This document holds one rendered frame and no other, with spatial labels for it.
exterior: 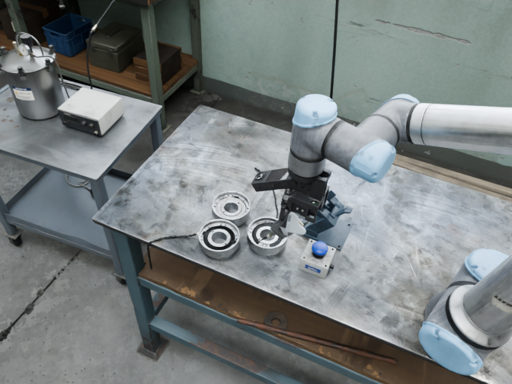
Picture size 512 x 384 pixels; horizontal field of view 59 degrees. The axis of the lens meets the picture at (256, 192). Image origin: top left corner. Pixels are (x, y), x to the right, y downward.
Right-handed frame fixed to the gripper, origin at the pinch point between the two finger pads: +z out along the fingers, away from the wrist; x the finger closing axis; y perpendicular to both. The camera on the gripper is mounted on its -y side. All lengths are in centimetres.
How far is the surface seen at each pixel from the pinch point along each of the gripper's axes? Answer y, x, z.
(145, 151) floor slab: -118, 88, 93
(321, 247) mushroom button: 8.6, 2.6, 5.6
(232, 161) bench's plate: -28.7, 26.6, 13.0
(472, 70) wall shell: 32, 165, 33
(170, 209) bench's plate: -34.2, 0.5, 13.0
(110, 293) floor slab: -75, 4, 93
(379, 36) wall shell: -16, 163, 27
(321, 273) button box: 10.7, -0.6, 11.0
